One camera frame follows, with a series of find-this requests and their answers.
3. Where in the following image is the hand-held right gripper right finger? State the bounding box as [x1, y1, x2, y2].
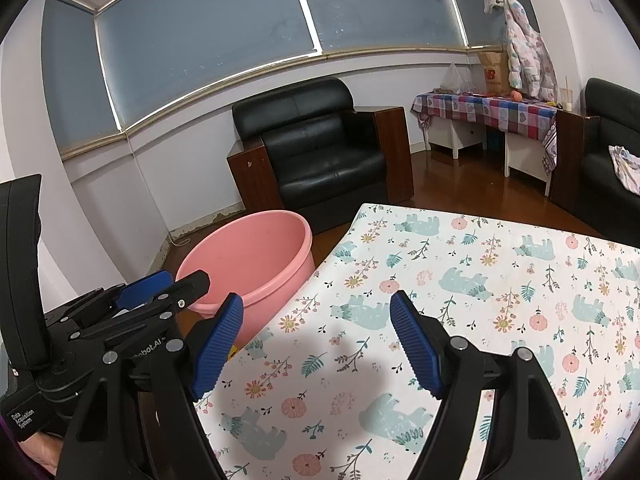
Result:
[389, 290, 585, 480]

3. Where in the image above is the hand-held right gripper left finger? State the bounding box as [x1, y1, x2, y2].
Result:
[55, 292, 246, 480]

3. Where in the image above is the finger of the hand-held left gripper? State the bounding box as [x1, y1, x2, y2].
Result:
[42, 270, 174, 331]
[75, 270, 211, 361]

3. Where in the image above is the pink plastic bucket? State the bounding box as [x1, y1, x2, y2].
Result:
[175, 210, 316, 351]

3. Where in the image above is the person's left hand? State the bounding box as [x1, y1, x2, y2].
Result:
[20, 432, 68, 478]

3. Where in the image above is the black leather armchair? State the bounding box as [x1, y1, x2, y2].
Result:
[226, 77, 416, 235]
[552, 77, 640, 248]

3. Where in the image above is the white desk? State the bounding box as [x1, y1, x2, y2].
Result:
[427, 115, 553, 198]

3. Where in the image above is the plaid cloth side table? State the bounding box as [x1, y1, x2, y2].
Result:
[411, 91, 558, 176]

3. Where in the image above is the window with grey blinds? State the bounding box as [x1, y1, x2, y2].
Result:
[40, 0, 531, 161]

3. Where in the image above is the tied clear plastic bag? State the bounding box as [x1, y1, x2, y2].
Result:
[440, 61, 471, 93]

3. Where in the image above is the white floral cloth bundle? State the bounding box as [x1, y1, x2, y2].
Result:
[607, 145, 640, 191]

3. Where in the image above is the brown paper bag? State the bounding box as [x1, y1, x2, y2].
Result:
[477, 50, 508, 97]

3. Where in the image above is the floral padded jacket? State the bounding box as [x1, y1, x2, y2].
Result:
[502, 0, 558, 103]

